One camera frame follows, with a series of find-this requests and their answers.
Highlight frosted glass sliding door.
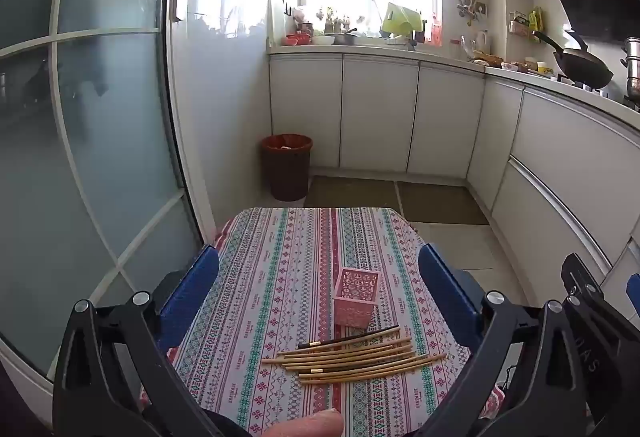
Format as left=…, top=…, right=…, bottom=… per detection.
left=0, top=0, right=216, bottom=398

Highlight white cutting board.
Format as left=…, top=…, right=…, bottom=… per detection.
left=267, top=0, right=290, bottom=49

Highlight pile of bamboo chopsticks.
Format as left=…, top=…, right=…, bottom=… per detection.
left=261, top=324, right=447, bottom=385

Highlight steel pot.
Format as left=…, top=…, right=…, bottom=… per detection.
left=620, top=37, right=640, bottom=100

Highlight wall spice rack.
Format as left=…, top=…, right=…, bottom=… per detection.
left=509, top=7, right=545, bottom=40

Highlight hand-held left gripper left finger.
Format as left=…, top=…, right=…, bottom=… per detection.
left=52, top=244, right=251, bottom=437

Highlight white base cabinets under window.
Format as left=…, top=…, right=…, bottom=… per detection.
left=270, top=54, right=486, bottom=179

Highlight brown floor mat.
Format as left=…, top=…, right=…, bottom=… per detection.
left=397, top=181, right=490, bottom=225
left=305, top=176, right=403, bottom=218

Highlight black wok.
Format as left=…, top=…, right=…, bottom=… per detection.
left=532, top=31, right=615, bottom=89

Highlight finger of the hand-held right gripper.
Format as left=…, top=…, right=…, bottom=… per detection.
left=560, top=253, right=613, bottom=318
left=626, top=273, right=640, bottom=318

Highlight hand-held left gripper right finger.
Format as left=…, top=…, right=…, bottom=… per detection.
left=417, top=243, right=590, bottom=437

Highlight pink perforated plastic basket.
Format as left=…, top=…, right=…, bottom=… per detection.
left=332, top=267, right=381, bottom=330

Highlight brown trash bin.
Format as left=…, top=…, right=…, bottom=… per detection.
left=260, top=134, right=314, bottom=202

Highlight person's left hand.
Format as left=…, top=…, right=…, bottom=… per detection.
left=264, top=408, right=347, bottom=437

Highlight green plastic bag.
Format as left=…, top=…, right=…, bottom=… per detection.
left=381, top=2, right=423, bottom=38

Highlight patterned woven tablecloth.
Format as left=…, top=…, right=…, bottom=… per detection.
left=137, top=206, right=506, bottom=437

